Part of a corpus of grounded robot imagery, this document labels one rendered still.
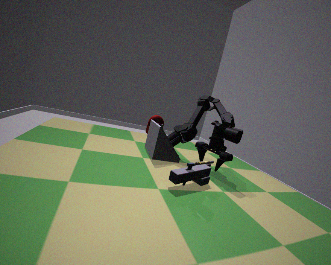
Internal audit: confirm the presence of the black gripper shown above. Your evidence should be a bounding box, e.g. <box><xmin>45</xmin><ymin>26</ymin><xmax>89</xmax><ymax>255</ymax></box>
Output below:
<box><xmin>195</xmin><ymin>135</ymin><xmax>233</xmax><ymax>172</ymax></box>

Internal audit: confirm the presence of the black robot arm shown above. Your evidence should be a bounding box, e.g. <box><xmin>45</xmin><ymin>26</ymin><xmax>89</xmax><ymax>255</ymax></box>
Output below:
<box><xmin>167</xmin><ymin>95</ymin><xmax>243</xmax><ymax>147</ymax></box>

